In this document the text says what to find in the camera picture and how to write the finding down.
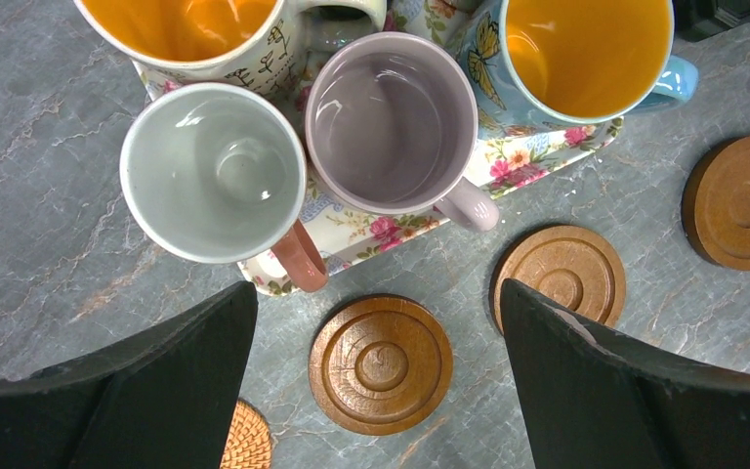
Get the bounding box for woven rattan coaster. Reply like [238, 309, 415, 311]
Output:
[220, 400, 272, 469]

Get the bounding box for blue mug orange inside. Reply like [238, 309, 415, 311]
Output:
[445, 0, 699, 139]

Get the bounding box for wooden coaster four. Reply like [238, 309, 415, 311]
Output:
[682, 136, 750, 271]

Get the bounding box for lilac mug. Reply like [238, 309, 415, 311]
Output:
[304, 31, 500, 232]

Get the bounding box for wooden coaster one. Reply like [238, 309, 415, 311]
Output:
[308, 294, 453, 436]

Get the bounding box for salmon mug white inside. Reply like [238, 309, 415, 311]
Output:
[119, 82, 328, 292]

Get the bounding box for white mug orange inside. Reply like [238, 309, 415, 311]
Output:
[75, 0, 388, 99]

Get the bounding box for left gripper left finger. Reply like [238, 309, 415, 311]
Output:
[0, 281, 258, 468]

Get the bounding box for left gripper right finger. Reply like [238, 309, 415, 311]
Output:
[500, 279, 750, 468]

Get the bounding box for wooden coaster three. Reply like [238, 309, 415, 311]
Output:
[489, 225, 627, 331]

